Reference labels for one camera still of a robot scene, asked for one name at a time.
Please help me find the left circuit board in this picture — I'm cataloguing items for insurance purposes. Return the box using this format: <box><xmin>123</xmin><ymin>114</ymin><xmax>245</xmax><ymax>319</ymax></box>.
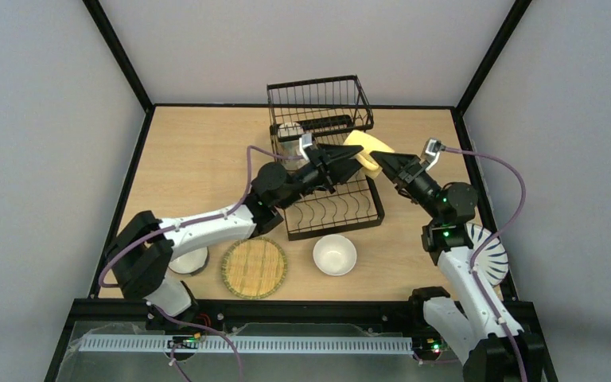
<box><xmin>167</xmin><ymin>332</ymin><xmax>206</xmax><ymax>351</ymax></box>

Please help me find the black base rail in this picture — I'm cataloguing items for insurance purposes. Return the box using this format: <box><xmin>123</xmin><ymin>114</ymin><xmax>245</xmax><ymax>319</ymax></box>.
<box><xmin>71</xmin><ymin>298</ymin><xmax>535</xmax><ymax>333</ymax></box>

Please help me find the white ceramic bowl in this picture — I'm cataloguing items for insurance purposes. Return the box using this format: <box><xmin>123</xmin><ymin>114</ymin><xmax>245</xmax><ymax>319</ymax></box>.
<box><xmin>313</xmin><ymin>234</ymin><xmax>357</xmax><ymax>276</ymax></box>

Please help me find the clear glass cup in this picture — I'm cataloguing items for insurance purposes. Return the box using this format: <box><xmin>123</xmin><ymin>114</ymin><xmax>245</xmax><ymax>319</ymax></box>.
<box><xmin>277</xmin><ymin>122</ymin><xmax>306</xmax><ymax>171</ymax></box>

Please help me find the round bamboo tray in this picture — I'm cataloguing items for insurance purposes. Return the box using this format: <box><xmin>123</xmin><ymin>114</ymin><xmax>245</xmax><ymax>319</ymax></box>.
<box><xmin>220</xmin><ymin>237</ymin><xmax>288</xmax><ymax>300</ymax></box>

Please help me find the white bowl dark rim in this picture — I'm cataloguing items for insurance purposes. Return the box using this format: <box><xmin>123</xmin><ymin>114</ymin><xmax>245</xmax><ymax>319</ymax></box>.
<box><xmin>169</xmin><ymin>247</ymin><xmax>209</xmax><ymax>275</ymax></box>

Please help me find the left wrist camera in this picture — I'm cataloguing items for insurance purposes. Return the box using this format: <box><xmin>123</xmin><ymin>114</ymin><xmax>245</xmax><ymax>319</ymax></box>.
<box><xmin>298</xmin><ymin>133</ymin><xmax>313</xmax><ymax>160</ymax></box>

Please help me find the circuit board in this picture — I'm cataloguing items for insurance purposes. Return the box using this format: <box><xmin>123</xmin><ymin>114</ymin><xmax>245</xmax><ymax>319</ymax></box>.
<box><xmin>167</xmin><ymin>332</ymin><xmax>206</xmax><ymax>351</ymax></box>
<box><xmin>412</xmin><ymin>337</ymin><xmax>451</xmax><ymax>357</ymax></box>

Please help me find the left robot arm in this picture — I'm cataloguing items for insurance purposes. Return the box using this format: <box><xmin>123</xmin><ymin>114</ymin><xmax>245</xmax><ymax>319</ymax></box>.
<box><xmin>99</xmin><ymin>143</ymin><xmax>363</xmax><ymax>317</ymax></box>

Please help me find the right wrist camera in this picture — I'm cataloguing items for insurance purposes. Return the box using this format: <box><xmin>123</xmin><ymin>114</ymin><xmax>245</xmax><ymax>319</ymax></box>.
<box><xmin>421</xmin><ymin>138</ymin><xmax>443</xmax><ymax>171</ymax></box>

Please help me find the right circuit board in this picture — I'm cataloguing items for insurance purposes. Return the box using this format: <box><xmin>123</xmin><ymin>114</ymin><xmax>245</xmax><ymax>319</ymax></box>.
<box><xmin>412</xmin><ymin>337</ymin><xmax>451</xmax><ymax>357</ymax></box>

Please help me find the white slotted cable duct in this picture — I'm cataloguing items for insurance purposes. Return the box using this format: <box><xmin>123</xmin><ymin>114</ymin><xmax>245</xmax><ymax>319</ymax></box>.
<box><xmin>78</xmin><ymin>334</ymin><xmax>413</xmax><ymax>355</ymax></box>

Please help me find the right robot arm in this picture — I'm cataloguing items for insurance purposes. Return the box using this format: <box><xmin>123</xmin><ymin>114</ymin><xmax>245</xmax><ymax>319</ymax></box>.
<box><xmin>371</xmin><ymin>151</ymin><xmax>546</xmax><ymax>381</ymax></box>

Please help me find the yellow mug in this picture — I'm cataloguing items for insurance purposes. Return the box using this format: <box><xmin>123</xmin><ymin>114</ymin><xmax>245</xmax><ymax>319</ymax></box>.
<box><xmin>343</xmin><ymin>130</ymin><xmax>395</xmax><ymax>179</ymax></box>

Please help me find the black wire dish rack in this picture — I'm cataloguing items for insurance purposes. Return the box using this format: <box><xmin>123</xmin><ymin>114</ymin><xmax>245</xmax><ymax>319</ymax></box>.
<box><xmin>267</xmin><ymin>75</ymin><xmax>385</xmax><ymax>240</ymax></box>

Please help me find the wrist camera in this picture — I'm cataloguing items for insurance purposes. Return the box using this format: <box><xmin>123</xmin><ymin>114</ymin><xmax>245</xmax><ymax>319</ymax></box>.
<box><xmin>298</xmin><ymin>133</ymin><xmax>313</xmax><ymax>160</ymax></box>
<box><xmin>421</xmin><ymin>138</ymin><xmax>443</xmax><ymax>171</ymax></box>

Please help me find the blue striped white plate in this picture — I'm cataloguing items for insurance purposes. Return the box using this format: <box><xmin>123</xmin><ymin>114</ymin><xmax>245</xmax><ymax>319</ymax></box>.
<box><xmin>465</xmin><ymin>223</ymin><xmax>509</xmax><ymax>287</ymax></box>

